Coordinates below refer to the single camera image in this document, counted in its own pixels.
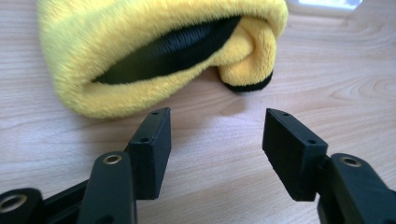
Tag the yellow towel with black trim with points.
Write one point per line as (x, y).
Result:
(112, 46)

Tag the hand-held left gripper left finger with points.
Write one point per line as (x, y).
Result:
(149, 155)

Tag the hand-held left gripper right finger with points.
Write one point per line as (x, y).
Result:
(289, 155)

